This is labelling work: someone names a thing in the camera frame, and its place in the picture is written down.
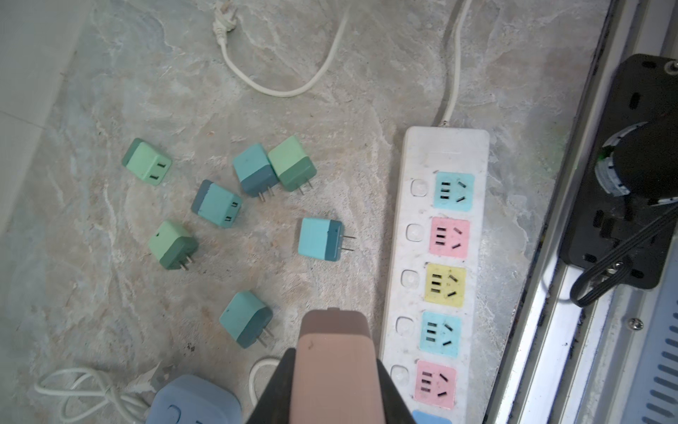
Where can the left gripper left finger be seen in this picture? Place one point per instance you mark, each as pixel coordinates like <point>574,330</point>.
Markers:
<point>274,405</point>

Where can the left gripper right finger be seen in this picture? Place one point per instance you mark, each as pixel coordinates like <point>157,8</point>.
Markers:
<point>395,410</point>

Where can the pink plug adapter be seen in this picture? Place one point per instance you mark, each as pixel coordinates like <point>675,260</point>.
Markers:
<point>335,376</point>

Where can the white long power strip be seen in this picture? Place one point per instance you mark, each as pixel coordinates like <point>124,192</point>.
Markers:
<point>427,330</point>

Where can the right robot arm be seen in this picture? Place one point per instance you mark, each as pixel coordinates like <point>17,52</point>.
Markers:
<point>640,160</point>

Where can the green plug adapter left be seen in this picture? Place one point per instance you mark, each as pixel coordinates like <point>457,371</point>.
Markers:
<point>172,245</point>

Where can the teal blue plug adapter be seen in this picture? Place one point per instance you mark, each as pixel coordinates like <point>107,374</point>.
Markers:
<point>255,172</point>

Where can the green plug adapter right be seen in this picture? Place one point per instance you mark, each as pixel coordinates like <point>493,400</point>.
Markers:
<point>291,164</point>

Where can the light green plug adapter far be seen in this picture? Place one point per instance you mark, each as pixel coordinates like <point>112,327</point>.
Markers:
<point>146,162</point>

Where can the blue square power socket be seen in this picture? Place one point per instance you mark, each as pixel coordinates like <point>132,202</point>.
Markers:
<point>192,400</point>

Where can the aluminium rail frame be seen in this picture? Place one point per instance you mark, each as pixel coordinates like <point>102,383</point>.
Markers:
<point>595,336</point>

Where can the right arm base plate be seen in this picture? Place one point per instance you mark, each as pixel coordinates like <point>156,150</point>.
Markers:
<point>644,88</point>

